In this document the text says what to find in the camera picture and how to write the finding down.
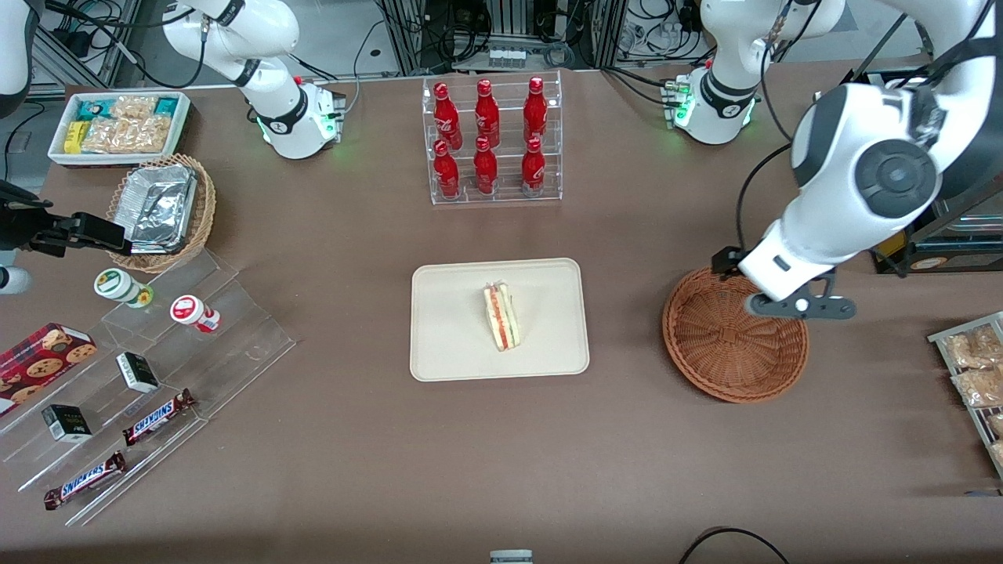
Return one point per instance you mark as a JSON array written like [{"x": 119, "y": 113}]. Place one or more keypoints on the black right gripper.
[{"x": 23, "y": 227}]

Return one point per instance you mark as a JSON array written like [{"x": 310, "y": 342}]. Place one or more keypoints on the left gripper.
[{"x": 727, "y": 261}]

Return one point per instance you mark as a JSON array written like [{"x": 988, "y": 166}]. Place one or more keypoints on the triangle sandwich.
[{"x": 501, "y": 317}]

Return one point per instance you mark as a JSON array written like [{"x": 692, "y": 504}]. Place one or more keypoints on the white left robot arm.
[{"x": 893, "y": 176}]

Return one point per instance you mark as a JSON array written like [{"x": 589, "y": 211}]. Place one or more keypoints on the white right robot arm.
[{"x": 282, "y": 117}]

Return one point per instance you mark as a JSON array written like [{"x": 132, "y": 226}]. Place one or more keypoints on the brown round wicker basket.
[{"x": 729, "y": 345}]

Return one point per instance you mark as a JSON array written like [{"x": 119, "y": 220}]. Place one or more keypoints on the wicker basket with foil trays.
[{"x": 205, "y": 211}]

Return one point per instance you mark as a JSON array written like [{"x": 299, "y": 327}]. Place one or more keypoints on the cream plastic tray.
[{"x": 454, "y": 329}]

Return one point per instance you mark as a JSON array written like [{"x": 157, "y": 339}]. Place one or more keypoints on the green lid yogurt cup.
[{"x": 114, "y": 283}]

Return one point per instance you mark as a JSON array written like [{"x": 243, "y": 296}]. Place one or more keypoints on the stacked aluminium foil trays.
[{"x": 157, "y": 207}]

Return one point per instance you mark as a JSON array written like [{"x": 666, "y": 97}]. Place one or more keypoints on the white rectangular snack bin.
[{"x": 125, "y": 159}]

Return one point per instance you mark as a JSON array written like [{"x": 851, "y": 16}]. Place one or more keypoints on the yellow snack pack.
[{"x": 74, "y": 137}]

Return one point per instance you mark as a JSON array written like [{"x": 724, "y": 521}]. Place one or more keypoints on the large clear peanut bag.
[{"x": 125, "y": 135}]

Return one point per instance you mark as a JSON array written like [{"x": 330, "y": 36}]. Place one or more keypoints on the red lid yogurt cup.
[{"x": 186, "y": 309}]

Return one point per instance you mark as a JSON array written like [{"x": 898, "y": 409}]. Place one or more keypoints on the small clear peanut bag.
[{"x": 135, "y": 106}]

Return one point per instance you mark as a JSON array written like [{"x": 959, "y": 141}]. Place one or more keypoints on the small teal snack pack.
[{"x": 166, "y": 106}]

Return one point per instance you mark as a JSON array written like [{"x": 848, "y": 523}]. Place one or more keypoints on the small black carton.
[
  {"x": 66, "y": 423},
  {"x": 137, "y": 373}
]

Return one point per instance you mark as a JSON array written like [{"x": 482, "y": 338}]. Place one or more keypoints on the red cookie box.
[{"x": 39, "y": 364}]

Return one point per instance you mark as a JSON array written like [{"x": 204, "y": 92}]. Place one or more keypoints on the clear acrylic tiered stand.
[{"x": 235, "y": 337}]

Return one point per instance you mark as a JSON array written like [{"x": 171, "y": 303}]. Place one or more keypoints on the snickers chocolate bar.
[
  {"x": 157, "y": 417},
  {"x": 85, "y": 480}
]

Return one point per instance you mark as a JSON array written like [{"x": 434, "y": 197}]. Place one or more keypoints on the red cola bottle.
[
  {"x": 487, "y": 113},
  {"x": 447, "y": 117},
  {"x": 533, "y": 168},
  {"x": 535, "y": 110},
  {"x": 485, "y": 168},
  {"x": 447, "y": 174}
]

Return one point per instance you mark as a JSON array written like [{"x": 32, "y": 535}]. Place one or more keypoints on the clear acrylic bottle rack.
[{"x": 509, "y": 133}]

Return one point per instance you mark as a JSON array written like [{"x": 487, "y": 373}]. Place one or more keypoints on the clear bag of nuts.
[
  {"x": 975, "y": 348},
  {"x": 997, "y": 424},
  {"x": 998, "y": 453},
  {"x": 979, "y": 388}
]

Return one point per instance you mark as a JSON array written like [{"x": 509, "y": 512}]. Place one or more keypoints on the white power strip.
[{"x": 505, "y": 56}]

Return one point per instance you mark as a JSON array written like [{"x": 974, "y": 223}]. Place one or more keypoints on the metal equipment rack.
[{"x": 407, "y": 39}]

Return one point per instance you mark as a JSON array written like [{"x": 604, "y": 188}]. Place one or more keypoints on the grey metal block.
[{"x": 511, "y": 558}]

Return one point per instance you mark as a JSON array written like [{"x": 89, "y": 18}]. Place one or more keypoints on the grey left arm wrist camera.
[{"x": 831, "y": 308}]

